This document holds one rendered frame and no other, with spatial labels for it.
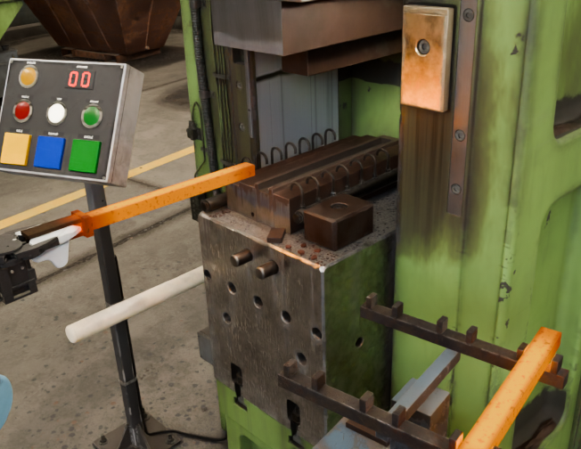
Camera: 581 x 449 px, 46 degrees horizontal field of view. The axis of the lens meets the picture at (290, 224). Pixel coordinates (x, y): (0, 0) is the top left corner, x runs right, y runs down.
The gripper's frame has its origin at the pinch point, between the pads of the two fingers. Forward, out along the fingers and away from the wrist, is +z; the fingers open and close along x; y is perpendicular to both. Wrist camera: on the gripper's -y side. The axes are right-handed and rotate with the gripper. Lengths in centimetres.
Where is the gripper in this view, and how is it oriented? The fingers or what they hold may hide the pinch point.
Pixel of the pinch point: (69, 224)
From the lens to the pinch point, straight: 115.5
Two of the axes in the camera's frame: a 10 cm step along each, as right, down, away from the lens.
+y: 0.6, 9.0, 4.3
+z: 7.2, -3.4, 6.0
